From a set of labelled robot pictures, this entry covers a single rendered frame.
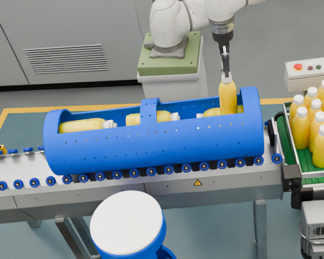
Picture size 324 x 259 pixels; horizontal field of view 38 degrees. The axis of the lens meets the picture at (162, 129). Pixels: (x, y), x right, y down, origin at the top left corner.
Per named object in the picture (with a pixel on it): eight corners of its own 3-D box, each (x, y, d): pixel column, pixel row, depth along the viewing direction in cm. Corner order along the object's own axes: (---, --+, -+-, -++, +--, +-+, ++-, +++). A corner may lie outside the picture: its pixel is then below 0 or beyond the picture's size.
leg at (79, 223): (92, 250, 290) (59, 190, 246) (101, 250, 289) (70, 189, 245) (91, 259, 286) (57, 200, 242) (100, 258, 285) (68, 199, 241)
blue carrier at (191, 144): (69, 139, 224) (49, 96, 203) (256, 118, 212) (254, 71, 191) (60, 188, 204) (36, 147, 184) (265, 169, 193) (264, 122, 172)
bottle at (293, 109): (295, 123, 213) (297, 92, 200) (308, 130, 209) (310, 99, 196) (285, 132, 210) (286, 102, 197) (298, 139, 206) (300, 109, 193)
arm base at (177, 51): (147, 37, 252) (146, 28, 248) (189, 37, 248) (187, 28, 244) (141, 58, 240) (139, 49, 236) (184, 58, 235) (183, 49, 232)
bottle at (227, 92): (231, 122, 194) (229, 88, 181) (217, 115, 198) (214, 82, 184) (240, 111, 197) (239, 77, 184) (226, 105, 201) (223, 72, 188)
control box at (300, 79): (284, 78, 220) (284, 61, 213) (328, 73, 218) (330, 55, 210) (288, 93, 213) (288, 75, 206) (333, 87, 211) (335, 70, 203)
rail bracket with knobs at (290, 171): (280, 177, 195) (280, 161, 188) (297, 175, 194) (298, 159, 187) (284, 196, 188) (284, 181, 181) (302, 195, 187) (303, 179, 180)
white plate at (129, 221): (110, 268, 164) (111, 270, 165) (176, 225, 171) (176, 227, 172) (77, 215, 182) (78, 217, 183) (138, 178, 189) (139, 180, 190)
